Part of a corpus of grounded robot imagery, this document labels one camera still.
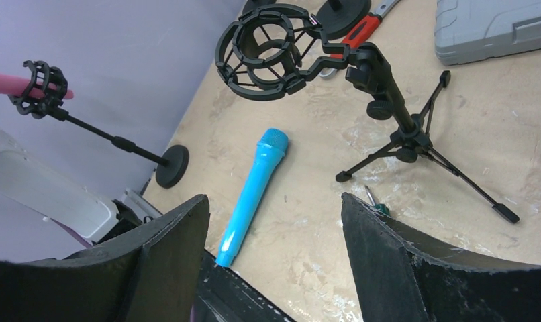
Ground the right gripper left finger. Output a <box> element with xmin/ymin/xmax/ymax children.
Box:
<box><xmin>0</xmin><ymin>195</ymin><xmax>210</xmax><ymax>321</ymax></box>

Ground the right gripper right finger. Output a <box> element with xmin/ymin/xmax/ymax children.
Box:
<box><xmin>341</xmin><ymin>193</ymin><xmax>541</xmax><ymax>321</ymax></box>

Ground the blue microphone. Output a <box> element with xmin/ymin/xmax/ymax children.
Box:
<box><xmin>215</xmin><ymin>128</ymin><xmax>289</xmax><ymax>267</ymax></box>

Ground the black tripod shock-mount stand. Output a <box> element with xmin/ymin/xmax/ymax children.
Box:
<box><xmin>215</xmin><ymin>3</ymin><xmax>520</xmax><ymax>225</ymax></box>

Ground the black round-base stand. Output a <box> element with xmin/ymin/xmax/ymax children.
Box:
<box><xmin>242</xmin><ymin>0</ymin><xmax>277</xmax><ymax>14</ymax></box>
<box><xmin>316</xmin><ymin>0</ymin><xmax>371</xmax><ymax>40</ymax></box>

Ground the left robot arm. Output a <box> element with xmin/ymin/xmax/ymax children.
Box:
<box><xmin>0</xmin><ymin>130</ymin><xmax>162</xmax><ymax>246</ymax></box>

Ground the pink microphone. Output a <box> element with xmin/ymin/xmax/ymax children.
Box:
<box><xmin>0</xmin><ymin>70</ymin><xmax>75</xmax><ymax>101</ymax></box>

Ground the black round-base back stand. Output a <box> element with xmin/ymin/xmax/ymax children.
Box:
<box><xmin>242</xmin><ymin>0</ymin><xmax>277</xmax><ymax>14</ymax></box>

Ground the green stubby screwdriver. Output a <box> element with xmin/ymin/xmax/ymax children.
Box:
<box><xmin>364</xmin><ymin>185</ymin><xmax>391</xmax><ymax>216</ymax></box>

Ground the grey plastic tool case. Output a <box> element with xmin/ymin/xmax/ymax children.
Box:
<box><xmin>434</xmin><ymin>0</ymin><xmax>541</xmax><ymax>66</ymax></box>

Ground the red adjustable wrench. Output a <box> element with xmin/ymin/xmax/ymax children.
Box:
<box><xmin>319</xmin><ymin>0</ymin><xmax>403</xmax><ymax>81</ymax></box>

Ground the black shock-mount left stand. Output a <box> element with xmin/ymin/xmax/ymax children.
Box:
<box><xmin>9</xmin><ymin>60</ymin><xmax>190</xmax><ymax>189</ymax></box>

